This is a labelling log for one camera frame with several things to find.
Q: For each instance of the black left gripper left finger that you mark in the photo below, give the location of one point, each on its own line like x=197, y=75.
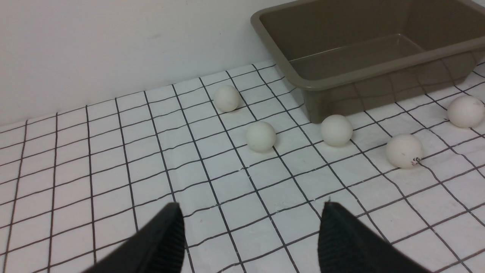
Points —
x=159, y=247

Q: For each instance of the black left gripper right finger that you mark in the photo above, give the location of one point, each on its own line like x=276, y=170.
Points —
x=346, y=245

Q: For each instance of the white printed ping-pong ball front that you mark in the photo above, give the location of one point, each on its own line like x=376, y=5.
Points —
x=404, y=151

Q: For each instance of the white printed ping-pong ball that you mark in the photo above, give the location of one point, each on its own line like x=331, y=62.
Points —
x=466, y=112
x=404, y=151

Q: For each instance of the white checkered tablecloth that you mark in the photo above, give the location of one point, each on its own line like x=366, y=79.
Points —
x=75, y=185

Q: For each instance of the olive green plastic bin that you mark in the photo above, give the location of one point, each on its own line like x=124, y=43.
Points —
x=347, y=56

